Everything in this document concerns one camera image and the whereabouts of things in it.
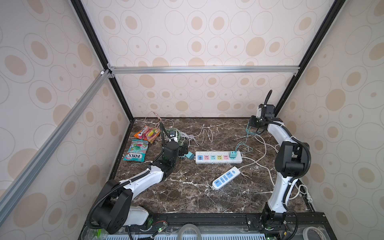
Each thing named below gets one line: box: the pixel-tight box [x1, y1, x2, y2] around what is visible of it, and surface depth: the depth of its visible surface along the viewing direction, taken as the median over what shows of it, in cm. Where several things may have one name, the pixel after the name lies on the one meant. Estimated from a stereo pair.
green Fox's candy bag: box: [123, 139, 149, 163], surface depth 99 cm
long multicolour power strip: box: [195, 151, 243, 164], surface depth 96 cm
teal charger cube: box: [185, 151, 195, 160], surface depth 98 cm
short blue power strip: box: [212, 166, 241, 191], surface depth 88 cm
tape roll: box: [302, 226, 326, 240], surface depth 71 cm
